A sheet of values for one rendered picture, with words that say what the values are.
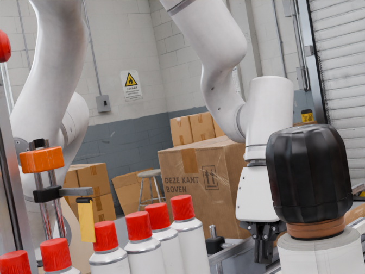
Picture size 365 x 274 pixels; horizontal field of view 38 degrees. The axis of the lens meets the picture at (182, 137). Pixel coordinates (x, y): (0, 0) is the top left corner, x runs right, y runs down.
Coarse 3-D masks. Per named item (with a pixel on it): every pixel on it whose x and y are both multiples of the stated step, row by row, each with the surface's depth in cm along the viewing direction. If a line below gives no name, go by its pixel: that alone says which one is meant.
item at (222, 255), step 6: (354, 186) 129; (360, 186) 130; (354, 192) 128; (246, 240) 97; (252, 240) 98; (234, 246) 95; (240, 246) 96; (246, 246) 97; (222, 252) 92; (228, 252) 93; (234, 252) 94; (210, 258) 90; (216, 258) 91; (222, 258) 92; (210, 264) 90
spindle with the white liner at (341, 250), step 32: (288, 128) 55; (320, 128) 52; (288, 160) 52; (320, 160) 52; (288, 192) 53; (320, 192) 52; (288, 224) 55; (320, 224) 53; (288, 256) 54; (320, 256) 52; (352, 256) 52
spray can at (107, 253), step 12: (96, 228) 70; (108, 228) 70; (96, 240) 70; (108, 240) 70; (96, 252) 71; (108, 252) 70; (120, 252) 71; (96, 264) 69; (108, 264) 69; (120, 264) 70
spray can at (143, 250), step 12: (132, 216) 73; (144, 216) 73; (132, 228) 73; (144, 228) 73; (132, 240) 73; (144, 240) 73; (156, 240) 74; (132, 252) 72; (144, 252) 72; (156, 252) 73; (132, 264) 72; (144, 264) 72; (156, 264) 73
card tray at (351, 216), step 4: (360, 204) 150; (364, 204) 151; (356, 208) 147; (360, 208) 149; (364, 208) 151; (348, 212) 144; (352, 212) 145; (356, 212) 147; (360, 212) 149; (364, 212) 150; (344, 216) 142; (348, 216) 144; (352, 216) 145; (356, 216) 147; (360, 216) 148; (364, 216) 150; (348, 220) 143; (352, 220) 145
